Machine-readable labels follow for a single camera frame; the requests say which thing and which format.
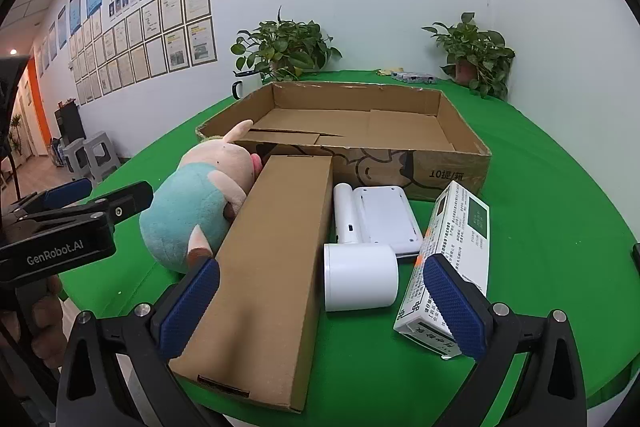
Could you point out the small corridor potted plant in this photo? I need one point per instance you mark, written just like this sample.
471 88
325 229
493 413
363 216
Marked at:
16 132

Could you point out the pack of small packets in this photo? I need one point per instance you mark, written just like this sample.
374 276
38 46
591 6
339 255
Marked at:
415 77

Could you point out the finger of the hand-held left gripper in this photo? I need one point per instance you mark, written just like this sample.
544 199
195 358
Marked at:
125 203
65 193

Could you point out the small yellow item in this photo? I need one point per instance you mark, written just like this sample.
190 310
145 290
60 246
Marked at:
384 71

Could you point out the potted plant in orange pot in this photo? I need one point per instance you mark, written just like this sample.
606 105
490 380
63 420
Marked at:
475 52

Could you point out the large leafy potted plant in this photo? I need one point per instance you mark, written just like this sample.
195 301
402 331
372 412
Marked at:
285 42

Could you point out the pink pig plush toy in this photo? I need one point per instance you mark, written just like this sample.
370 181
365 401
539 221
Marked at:
185 207

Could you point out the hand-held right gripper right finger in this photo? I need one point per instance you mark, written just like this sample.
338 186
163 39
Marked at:
455 307

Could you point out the long brown cardboard box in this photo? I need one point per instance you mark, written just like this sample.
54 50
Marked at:
270 267

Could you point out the person's left hand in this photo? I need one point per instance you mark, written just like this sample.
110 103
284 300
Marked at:
47 317

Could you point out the black cabinet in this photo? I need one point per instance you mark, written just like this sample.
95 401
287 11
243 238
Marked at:
69 122

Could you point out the white hair dryer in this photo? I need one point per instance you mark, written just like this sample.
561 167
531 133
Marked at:
360 277

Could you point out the grey plastic stool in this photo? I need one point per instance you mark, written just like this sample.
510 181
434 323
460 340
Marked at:
102 157
74 159

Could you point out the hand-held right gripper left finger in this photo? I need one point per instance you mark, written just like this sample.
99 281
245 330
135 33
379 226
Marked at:
192 302

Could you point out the white flat electronic device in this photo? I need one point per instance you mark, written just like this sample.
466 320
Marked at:
385 217

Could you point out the white and green medicine box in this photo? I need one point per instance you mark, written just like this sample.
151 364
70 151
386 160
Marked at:
460 232

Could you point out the cardboard tray box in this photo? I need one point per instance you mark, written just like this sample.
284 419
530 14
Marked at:
400 127

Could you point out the green tablecloth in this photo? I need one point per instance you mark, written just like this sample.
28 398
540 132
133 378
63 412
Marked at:
540 187

